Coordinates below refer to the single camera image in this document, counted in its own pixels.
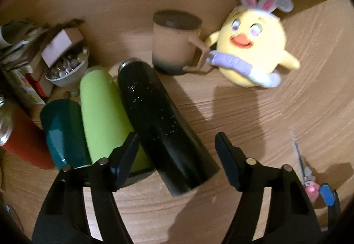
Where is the black thermos tumbler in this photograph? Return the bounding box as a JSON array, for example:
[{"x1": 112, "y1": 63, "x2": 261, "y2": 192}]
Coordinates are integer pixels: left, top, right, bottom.
[{"x1": 118, "y1": 58, "x2": 220, "y2": 197}]

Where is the teal hexagonal cup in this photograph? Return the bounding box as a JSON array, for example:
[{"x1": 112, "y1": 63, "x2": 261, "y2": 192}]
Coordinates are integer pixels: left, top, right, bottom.
[{"x1": 40, "y1": 99, "x2": 92, "y2": 170}]

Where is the black pen with pink charm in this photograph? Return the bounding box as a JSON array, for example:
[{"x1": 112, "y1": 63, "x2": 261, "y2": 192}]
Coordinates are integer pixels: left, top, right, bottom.
[{"x1": 293, "y1": 142, "x2": 320, "y2": 204}]

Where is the red thermos bottle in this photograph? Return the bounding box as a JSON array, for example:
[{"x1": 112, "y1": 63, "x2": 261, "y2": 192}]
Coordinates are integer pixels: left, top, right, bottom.
[{"x1": 1, "y1": 97, "x2": 55, "y2": 170}]

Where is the green thermos tumbler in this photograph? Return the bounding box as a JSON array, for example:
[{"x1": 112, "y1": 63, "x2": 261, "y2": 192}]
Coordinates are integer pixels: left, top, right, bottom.
[{"x1": 80, "y1": 66, "x2": 134, "y2": 163}]

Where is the white bowl of trinkets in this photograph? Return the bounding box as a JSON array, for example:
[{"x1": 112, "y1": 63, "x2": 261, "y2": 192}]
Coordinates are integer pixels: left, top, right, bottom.
[{"x1": 44, "y1": 47, "x2": 89, "y2": 87}]

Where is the yellow chick plush toy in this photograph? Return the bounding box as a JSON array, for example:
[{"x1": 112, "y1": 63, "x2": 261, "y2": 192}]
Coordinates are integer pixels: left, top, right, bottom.
[{"x1": 205, "y1": 0, "x2": 300, "y2": 88}]

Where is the small white box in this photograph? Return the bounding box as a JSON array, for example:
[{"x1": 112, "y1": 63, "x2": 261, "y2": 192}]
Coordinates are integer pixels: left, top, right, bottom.
[{"x1": 41, "y1": 27, "x2": 83, "y2": 67}]

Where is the beige lidded mug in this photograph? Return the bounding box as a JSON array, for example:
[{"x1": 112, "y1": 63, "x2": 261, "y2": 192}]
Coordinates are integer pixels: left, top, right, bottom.
[{"x1": 152, "y1": 9, "x2": 210, "y2": 75}]

